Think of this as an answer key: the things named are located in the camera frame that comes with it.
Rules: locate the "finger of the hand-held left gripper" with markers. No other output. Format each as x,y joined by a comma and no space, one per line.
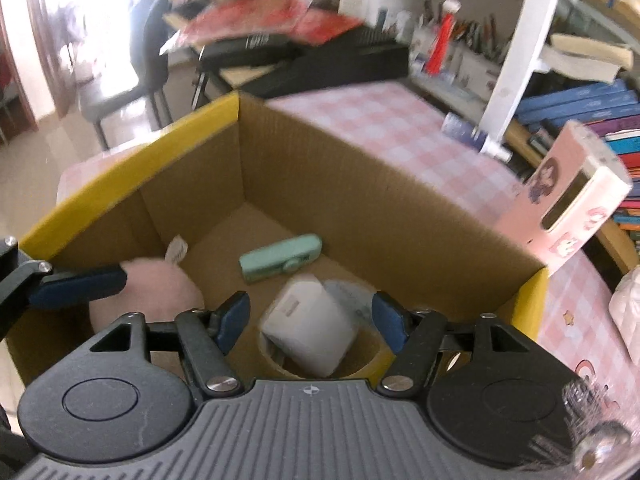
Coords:
75,286

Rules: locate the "pink plush ball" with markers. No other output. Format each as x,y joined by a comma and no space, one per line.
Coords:
155,291

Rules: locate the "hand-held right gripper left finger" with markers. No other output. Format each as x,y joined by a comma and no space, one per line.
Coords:
232,321

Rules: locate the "green case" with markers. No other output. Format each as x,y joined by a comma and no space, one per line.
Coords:
277,260

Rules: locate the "white charger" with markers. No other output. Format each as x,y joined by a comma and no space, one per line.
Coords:
310,330

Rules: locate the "white pen holder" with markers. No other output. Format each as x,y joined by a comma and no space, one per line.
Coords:
475,67

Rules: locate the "pink cartoon box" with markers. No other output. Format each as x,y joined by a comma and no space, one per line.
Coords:
560,185

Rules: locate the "open lying books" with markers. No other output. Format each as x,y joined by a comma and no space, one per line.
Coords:
585,57

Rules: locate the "red envelope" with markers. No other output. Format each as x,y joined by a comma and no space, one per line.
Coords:
327,26

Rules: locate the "black keyboard stand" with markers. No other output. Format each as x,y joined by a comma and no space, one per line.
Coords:
200,87

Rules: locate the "small blue bottle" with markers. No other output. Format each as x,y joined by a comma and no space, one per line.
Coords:
465,130

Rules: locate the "red plastic bag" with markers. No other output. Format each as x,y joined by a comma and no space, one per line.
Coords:
240,17

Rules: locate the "pink checkered tablecloth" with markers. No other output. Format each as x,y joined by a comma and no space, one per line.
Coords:
400,130

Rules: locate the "red tassel ornament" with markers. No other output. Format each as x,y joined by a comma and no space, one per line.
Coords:
440,42

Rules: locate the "black electronic keyboard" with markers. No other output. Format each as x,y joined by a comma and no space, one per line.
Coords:
360,52

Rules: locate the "yellow cardboard box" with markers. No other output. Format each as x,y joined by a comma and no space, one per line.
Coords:
300,160

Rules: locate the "yellow tape roll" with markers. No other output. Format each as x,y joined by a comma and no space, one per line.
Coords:
367,358

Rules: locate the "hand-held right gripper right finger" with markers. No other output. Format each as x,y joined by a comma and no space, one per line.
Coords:
390,322

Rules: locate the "row of colourful books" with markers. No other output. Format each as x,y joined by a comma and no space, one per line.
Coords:
575,105

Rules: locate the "clear plastic piece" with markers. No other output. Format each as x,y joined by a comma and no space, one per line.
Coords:
600,432

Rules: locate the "white quilted pouch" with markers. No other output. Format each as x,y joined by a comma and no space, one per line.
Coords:
627,307

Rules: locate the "black chair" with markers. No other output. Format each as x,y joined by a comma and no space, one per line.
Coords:
150,45

